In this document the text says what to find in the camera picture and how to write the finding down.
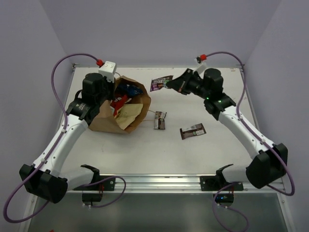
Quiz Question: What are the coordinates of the purple M&M's packet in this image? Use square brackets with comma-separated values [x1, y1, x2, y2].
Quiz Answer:
[150, 75, 173, 92]

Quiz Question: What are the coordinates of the red snack packet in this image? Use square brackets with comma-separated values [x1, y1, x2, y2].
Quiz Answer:
[110, 94, 132, 118]

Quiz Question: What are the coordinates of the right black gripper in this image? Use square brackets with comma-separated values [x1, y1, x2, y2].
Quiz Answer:
[165, 69, 210, 101]

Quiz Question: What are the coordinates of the brown M&M's packet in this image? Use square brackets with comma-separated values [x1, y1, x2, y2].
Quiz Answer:
[154, 111, 167, 130]
[180, 123, 207, 140]

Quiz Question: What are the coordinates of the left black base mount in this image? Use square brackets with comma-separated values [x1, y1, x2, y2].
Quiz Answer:
[73, 177, 115, 205]

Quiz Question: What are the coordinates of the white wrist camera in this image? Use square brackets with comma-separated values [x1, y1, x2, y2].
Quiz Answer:
[96, 59, 117, 83]
[194, 54, 207, 74]

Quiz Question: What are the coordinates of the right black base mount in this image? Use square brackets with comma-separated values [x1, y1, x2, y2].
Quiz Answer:
[199, 176, 244, 207]

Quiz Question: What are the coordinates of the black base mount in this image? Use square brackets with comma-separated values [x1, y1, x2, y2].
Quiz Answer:
[199, 176, 244, 207]
[73, 177, 115, 205]

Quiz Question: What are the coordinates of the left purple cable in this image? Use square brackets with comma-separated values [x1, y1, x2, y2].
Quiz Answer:
[2, 53, 102, 223]

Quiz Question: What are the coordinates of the aluminium mounting rail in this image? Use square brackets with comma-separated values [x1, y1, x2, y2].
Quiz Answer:
[31, 174, 283, 194]

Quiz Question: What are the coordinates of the purple cable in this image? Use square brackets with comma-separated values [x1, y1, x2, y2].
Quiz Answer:
[206, 51, 295, 232]
[2, 53, 102, 223]

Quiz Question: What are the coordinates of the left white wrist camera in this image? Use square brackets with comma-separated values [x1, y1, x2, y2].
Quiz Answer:
[96, 59, 117, 83]

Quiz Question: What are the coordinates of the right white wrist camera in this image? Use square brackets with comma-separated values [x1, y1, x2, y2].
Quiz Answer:
[194, 54, 207, 74]

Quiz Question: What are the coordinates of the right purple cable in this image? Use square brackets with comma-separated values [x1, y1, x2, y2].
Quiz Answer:
[206, 51, 295, 232]

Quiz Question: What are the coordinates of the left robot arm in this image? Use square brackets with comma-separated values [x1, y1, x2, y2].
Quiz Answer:
[19, 73, 114, 203]

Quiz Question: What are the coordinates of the blue snack bag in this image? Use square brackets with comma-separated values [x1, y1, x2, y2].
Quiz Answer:
[116, 84, 143, 97]

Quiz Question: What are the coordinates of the cream snack packet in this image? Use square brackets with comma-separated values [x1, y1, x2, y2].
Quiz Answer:
[115, 103, 143, 130]

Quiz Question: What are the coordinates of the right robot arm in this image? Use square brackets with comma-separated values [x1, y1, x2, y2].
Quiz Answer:
[166, 68, 288, 190]

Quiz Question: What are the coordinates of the brown paper bag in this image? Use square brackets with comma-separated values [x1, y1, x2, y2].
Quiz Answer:
[89, 76, 151, 134]

